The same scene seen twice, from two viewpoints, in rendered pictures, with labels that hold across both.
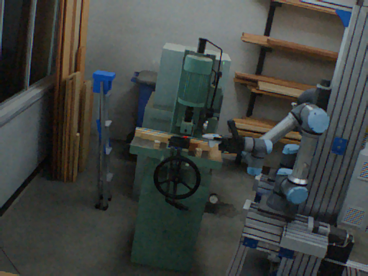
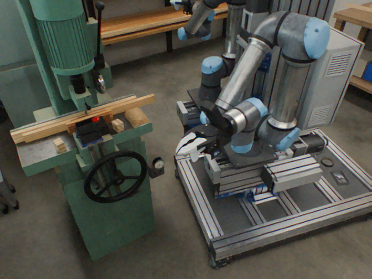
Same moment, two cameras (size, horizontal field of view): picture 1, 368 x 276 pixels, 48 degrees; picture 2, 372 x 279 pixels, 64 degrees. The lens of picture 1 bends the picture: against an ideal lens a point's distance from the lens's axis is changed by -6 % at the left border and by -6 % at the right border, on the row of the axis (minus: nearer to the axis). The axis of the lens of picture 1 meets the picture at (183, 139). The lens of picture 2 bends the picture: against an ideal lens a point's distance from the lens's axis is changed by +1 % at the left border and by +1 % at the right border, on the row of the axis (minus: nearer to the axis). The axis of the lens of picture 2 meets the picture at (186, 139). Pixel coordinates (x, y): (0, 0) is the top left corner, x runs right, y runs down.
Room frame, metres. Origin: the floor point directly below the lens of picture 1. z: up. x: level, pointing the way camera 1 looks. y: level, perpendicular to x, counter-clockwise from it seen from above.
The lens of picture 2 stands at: (1.54, 0.20, 1.78)
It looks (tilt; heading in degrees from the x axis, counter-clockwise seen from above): 40 degrees down; 329
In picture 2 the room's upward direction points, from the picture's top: straight up
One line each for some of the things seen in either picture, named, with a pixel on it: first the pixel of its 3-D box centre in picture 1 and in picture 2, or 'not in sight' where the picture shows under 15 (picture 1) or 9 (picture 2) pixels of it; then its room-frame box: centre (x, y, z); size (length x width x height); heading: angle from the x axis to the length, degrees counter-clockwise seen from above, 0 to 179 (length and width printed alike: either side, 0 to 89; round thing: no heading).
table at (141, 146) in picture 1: (176, 154); (90, 140); (2.69, 0.02, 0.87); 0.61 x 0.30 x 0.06; 90
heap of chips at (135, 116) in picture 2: (215, 153); (135, 114); (2.71, -0.22, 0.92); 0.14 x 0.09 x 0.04; 0
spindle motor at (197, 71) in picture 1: (195, 80); (63, 30); (2.79, -0.01, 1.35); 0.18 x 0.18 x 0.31
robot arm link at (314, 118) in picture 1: (304, 155); (288, 90); (2.17, -0.65, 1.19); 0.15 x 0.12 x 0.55; 12
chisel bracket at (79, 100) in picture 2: (186, 126); (82, 97); (2.81, -0.01, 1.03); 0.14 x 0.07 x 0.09; 0
